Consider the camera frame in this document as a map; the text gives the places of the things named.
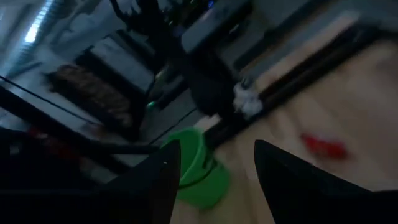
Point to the black aluminium table frame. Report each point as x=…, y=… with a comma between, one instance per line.
x=295, y=81

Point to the red candy bar wrapper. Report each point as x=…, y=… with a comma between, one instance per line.
x=325, y=147

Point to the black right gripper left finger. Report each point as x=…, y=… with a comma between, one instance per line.
x=149, y=193

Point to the black diagonal beam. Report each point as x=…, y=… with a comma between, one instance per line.
x=46, y=121

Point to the large orange pumpkin bag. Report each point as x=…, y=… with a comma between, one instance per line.
x=93, y=93

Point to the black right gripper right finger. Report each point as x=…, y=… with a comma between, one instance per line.
x=304, y=193

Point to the green plastic halloween bucket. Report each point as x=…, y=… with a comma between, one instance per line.
x=205, y=186

